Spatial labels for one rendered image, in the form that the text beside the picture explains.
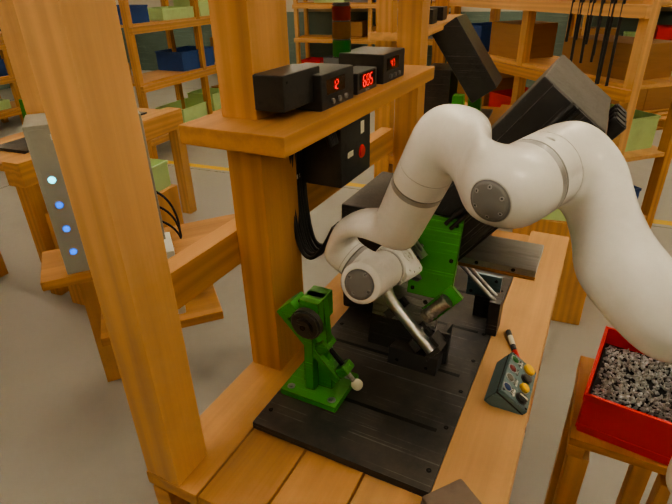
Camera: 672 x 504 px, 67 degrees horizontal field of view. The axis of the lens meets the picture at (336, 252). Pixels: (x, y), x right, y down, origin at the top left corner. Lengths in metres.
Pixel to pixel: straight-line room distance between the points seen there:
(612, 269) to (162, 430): 0.82
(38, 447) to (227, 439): 1.59
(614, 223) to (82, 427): 2.44
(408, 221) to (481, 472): 0.56
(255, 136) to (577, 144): 0.55
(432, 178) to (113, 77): 0.48
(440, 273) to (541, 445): 1.36
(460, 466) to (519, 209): 0.68
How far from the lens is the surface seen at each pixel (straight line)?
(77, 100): 0.79
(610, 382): 1.49
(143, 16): 6.35
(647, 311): 0.67
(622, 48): 3.86
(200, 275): 1.15
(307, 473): 1.16
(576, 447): 1.45
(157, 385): 1.00
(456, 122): 0.73
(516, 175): 0.61
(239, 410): 1.30
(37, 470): 2.64
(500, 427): 1.25
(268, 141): 0.96
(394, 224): 0.86
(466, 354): 1.43
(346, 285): 0.99
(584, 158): 0.70
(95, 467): 2.54
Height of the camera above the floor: 1.79
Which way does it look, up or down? 28 degrees down
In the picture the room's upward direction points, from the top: 1 degrees counter-clockwise
